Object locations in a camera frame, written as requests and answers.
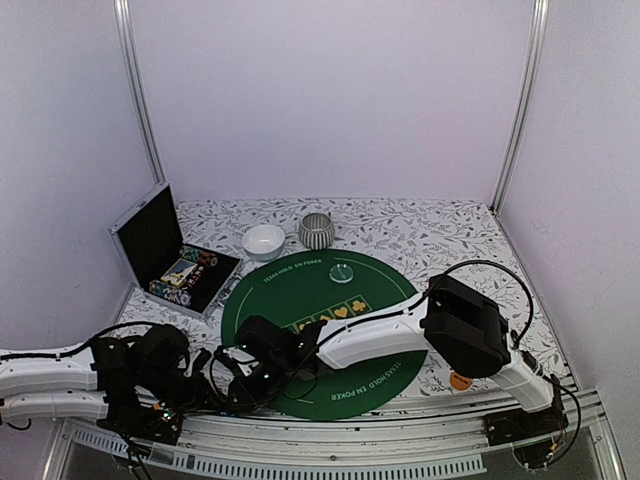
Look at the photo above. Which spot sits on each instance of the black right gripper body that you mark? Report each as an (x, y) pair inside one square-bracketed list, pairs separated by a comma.
[(275, 377)]

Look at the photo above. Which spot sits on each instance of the orange big blind button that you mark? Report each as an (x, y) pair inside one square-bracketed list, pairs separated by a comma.
[(460, 382)]

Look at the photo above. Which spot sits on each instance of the poker chip row upper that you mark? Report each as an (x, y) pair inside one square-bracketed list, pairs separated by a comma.
[(202, 257)]

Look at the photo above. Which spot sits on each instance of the round green poker mat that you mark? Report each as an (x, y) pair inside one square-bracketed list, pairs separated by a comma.
[(294, 291)]

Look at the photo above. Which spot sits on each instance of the boxed card deck in case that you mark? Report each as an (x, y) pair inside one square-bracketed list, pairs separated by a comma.
[(177, 275)]

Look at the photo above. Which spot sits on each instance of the poker chip row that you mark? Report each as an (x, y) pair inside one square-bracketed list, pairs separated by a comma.
[(170, 293), (202, 257)]

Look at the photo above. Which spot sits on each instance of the poker chip row lower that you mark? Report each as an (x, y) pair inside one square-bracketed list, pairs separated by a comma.
[(170, 293)]

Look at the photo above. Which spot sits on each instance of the white ceramic bowl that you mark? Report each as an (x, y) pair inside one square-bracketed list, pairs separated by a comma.
[(263, 243)]

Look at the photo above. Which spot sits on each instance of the left aluminium frame post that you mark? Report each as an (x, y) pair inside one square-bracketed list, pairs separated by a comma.
[(124, 25)]

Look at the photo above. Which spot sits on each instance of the aluminium poker chip case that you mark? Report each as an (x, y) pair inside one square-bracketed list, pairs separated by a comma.
[(148, 237)]

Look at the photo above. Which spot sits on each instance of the clear acrylic dealer button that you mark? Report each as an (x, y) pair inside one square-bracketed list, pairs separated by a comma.
[(341, 273)]

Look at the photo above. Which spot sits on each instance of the striped grey ceramic cup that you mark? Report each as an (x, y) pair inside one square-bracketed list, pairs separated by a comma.
[(316, 231)]

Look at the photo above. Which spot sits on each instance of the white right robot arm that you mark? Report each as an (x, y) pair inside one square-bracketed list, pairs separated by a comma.
[(465, 328)]

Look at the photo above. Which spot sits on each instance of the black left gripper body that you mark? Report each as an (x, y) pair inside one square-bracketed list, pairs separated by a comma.
[(177, 395)]

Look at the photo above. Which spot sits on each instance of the floral white tablecloth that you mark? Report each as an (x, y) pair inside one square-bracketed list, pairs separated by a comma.
[(418, 238)]

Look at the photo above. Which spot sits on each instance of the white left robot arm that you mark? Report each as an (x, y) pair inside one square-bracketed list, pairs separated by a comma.
[(132, 383)]

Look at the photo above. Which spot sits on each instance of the right aluminium frame post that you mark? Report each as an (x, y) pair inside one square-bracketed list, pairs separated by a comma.
[(531, 67)]

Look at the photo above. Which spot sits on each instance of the aluminium frame post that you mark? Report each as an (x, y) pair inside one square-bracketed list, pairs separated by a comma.
[(531, 67), (124, 25)]

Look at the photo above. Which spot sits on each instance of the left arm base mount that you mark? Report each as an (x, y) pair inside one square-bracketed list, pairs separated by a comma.
[(148, 423)]

